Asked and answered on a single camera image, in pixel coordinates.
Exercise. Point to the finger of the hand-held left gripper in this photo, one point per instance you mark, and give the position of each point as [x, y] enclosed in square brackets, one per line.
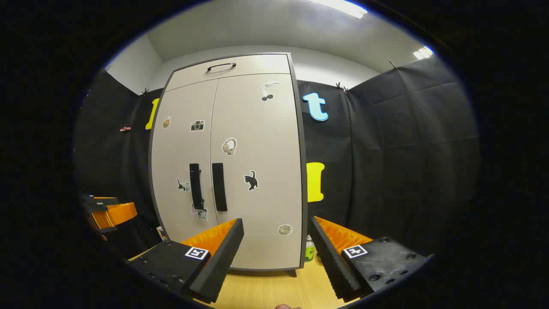
[101, 205]
[118, 213]

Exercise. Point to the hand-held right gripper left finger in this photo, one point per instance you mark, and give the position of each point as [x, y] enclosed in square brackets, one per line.
[223, 257]

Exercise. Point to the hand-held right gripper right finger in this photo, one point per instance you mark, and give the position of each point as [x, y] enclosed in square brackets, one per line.
[332, 262]

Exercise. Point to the grey cabinet door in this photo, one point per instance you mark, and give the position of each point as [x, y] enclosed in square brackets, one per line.
[184, 146]
[257, 128]

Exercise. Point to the grey double-door shoe cabinet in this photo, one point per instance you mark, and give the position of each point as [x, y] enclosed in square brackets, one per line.
[302, 128]

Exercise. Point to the grey cabinet drawer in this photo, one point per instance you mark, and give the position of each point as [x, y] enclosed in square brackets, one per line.
[257, 66]

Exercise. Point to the green bottle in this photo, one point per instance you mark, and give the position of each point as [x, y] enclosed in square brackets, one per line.
[309, 253]

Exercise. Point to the upright book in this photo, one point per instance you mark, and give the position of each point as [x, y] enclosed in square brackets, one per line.
[162, 233]

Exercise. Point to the black backdrop cloth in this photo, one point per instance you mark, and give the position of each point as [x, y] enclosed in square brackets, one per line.
[386, 150]

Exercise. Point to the small ceiling light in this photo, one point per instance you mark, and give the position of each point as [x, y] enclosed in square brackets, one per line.
[423, 53]

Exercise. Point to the long ceiling light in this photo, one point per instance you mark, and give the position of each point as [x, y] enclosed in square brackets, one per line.
[343, 7]

